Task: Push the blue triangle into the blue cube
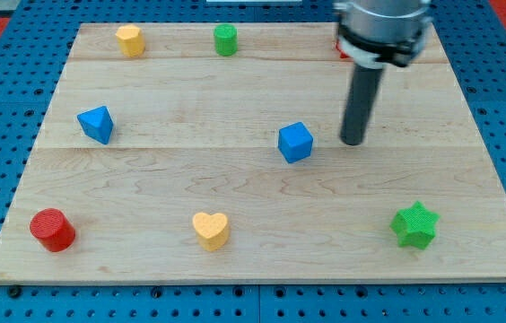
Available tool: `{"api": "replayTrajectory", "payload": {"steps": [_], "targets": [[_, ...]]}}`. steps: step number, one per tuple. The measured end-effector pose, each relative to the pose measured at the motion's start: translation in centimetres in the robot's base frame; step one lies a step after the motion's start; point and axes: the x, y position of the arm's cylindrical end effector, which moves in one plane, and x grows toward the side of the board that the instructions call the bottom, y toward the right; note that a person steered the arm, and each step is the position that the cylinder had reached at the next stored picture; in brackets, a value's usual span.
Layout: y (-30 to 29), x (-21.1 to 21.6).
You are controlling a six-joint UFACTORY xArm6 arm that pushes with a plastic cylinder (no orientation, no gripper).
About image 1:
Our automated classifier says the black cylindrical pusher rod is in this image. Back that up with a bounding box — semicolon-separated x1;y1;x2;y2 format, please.
340;65;384;145

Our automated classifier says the red block behind arm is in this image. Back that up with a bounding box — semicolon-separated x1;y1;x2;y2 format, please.
336;41;349;59

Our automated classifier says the blue triangle block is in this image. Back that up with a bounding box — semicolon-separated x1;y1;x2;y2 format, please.
77;106;114;144

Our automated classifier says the green star block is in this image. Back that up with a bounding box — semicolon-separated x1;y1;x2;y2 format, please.
389;201;440;250

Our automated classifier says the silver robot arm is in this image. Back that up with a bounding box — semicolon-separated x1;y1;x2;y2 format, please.
333;0;432;69

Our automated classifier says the wooden board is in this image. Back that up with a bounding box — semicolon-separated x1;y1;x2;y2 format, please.
0;23;506;285

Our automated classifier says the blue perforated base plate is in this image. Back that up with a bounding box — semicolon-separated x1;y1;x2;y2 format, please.
0;0;506;322

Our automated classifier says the yellow heart block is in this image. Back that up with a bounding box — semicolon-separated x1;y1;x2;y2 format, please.
192;212;230;251

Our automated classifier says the yellow hexagon block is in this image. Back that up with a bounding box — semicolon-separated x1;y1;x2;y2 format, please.
115;24;145;57

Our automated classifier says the green cylinder block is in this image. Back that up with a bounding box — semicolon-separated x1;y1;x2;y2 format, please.
214;23;238;57

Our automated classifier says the blue cube block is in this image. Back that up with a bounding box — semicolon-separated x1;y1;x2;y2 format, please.
278;122;313;163

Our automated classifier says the red cylinder block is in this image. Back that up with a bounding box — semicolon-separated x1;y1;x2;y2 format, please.
30;208;76;252

